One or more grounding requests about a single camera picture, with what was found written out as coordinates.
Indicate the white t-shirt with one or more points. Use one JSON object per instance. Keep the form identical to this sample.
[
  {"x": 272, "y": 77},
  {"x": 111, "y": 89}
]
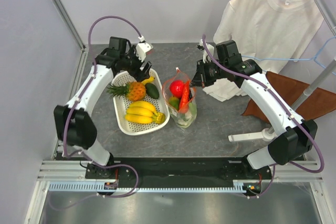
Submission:
[{"x": 273, "y": 31}]

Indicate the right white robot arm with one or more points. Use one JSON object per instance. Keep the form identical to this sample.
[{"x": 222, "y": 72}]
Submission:
[{"x": 294, "y": 135}]

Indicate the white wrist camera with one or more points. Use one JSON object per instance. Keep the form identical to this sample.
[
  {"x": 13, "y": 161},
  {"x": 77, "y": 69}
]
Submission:
[
  {"x": 200, "y": 46},
  {"x": 142, "y": 49}
]

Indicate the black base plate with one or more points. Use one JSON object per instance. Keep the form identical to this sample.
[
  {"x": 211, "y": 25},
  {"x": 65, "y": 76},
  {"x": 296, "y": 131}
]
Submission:
[{"x": 178, "y": 172}]

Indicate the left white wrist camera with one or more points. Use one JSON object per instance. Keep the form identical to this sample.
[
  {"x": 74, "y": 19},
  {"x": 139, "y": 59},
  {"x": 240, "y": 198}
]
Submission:
[{"x": 142, "y": 49}]

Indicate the slotted cable duct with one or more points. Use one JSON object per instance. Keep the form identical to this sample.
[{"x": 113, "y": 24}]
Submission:
[{"x": 103, "y": 187}]

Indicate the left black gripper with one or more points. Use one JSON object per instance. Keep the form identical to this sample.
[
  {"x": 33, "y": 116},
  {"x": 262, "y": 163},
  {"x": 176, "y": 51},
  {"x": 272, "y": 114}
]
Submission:
[{"x": 141, "y": 75}]

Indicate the blue clothes hanger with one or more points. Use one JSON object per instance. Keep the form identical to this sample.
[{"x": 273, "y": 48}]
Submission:
[{"x": 314, "y": 58}]

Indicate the aluminium frame post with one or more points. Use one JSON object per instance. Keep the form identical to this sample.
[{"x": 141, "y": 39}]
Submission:
[{"x": 67, "y": 20}]

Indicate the green toy avocado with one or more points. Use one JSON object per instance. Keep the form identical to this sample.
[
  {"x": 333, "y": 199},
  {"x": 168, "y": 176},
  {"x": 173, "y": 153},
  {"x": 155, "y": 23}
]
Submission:
[{"x": 152, "y": 91}]

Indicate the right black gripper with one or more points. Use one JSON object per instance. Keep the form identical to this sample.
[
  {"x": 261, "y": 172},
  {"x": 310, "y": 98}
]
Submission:
[{"x": 199, "y": 80}]

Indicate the toy cabbage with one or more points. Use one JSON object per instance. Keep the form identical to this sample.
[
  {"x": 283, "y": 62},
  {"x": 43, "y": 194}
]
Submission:
[{"x": 184, "y": 120}]

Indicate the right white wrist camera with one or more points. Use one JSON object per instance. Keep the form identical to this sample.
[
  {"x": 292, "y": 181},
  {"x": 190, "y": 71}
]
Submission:
[{"x": 200, "y": 46}]

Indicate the clear zip top bag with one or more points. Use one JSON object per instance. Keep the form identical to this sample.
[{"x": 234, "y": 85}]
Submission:
[{"x": 179, "y": 75}]

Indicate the white clothes rack stand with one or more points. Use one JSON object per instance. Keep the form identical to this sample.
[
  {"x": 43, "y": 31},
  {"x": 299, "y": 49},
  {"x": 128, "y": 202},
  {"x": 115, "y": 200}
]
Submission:
[{"x": 279, "y": 114}]

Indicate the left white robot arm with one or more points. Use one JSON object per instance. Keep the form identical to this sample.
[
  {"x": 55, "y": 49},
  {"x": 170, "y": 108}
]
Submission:
[{"x": 73, "y": 121}]

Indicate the toy pineapple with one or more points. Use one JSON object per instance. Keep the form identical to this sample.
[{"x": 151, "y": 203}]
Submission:
[{"x": 133, "y": 91}]

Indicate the yellow toy bananas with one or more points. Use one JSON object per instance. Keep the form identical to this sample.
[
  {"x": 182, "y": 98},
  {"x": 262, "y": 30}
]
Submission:
[{"x": 143, "y": 112}]

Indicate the brown cloth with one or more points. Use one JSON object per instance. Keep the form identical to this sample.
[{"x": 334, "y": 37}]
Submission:
[{"x": 319, "y": 103}]

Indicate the white plastic fruit basket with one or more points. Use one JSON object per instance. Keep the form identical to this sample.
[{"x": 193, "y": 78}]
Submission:
[{"x": 129, "y": 128}]

